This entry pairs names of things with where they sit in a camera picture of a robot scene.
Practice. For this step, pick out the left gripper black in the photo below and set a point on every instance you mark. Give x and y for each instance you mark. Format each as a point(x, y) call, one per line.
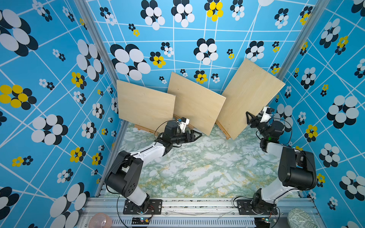
point(191, 136)

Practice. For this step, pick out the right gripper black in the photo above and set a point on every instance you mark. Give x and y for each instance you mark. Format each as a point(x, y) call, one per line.
point(254, 120)

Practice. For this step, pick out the wooden easel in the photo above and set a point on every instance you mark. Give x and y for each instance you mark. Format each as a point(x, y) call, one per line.
point(145, 129)
point(191, 127)
point(227, 136)

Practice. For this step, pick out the plywood board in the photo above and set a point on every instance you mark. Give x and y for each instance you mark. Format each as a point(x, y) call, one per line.
point(195, 102)
point(250, 90)
point(144, 106)

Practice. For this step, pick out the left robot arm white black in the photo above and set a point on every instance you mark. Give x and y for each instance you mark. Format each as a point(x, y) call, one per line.
point(124, 174)

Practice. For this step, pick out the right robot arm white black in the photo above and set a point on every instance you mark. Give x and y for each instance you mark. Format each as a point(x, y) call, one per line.
point(296, 171)

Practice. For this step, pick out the green patterned round object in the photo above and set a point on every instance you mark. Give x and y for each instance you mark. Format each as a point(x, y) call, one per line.
point(298, 218)

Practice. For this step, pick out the pink translucent bowl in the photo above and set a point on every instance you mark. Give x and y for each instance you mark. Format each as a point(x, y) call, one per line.
point(100, 220)

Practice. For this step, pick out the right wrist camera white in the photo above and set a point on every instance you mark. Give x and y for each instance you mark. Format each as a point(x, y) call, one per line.
point(266, 114)

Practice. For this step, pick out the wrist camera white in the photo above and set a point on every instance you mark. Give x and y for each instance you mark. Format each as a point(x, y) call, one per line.
point(266, 114)
point(183, 123)

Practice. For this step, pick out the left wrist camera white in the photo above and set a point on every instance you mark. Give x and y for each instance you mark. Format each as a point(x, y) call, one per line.
point(183, 123)

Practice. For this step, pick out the aluminium front rail frame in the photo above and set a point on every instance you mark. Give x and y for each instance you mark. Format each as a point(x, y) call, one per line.
point(199, 213)

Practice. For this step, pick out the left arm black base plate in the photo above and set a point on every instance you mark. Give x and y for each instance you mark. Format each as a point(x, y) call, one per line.
point(151, 207)

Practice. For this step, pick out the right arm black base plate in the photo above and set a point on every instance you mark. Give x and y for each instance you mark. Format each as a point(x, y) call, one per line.
point(249, 207)

